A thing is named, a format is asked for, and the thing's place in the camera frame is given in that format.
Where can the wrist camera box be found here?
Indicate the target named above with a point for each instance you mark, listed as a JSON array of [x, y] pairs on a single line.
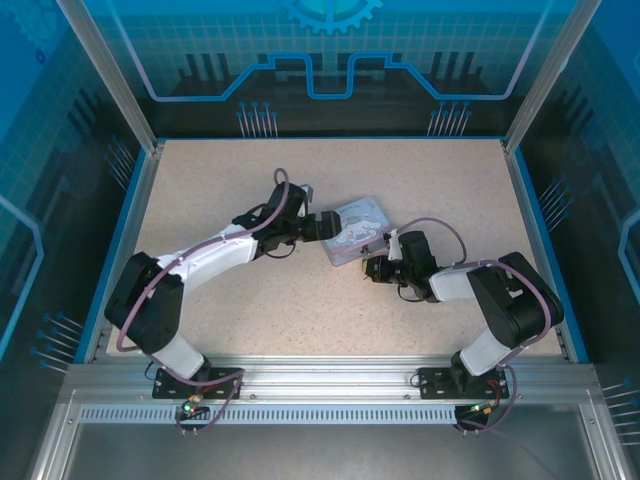
[[307, 193], [392, 243]]

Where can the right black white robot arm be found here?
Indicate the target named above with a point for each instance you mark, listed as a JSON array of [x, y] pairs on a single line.
[[515, 305]]

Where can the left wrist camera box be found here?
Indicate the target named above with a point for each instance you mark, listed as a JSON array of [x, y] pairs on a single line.
[[307, 193]]

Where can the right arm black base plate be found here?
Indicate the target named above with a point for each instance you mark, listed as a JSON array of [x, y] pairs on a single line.
[[435, 382]]

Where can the aluminium frame post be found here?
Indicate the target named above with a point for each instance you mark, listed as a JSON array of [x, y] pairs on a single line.
[[115, 75], [545, 75]]

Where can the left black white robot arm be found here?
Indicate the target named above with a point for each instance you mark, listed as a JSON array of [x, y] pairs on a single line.
[[145, 310]]

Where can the clear panel with gear print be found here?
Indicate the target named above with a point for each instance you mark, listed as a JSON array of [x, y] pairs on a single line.
[[320, 45]]

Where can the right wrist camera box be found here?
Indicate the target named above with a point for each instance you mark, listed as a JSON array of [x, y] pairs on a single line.
[[392, 243]]

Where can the aluminium mounting rail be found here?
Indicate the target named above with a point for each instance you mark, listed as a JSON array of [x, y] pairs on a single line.
[[325, 372]]

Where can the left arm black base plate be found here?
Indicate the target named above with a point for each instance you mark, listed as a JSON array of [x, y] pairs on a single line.
[[225, 387]]

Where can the cartoon dog print tin box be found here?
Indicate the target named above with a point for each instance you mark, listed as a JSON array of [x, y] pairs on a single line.
[[357, 225]]

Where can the small padlock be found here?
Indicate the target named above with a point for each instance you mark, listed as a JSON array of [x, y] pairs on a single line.
[[364, 255]]

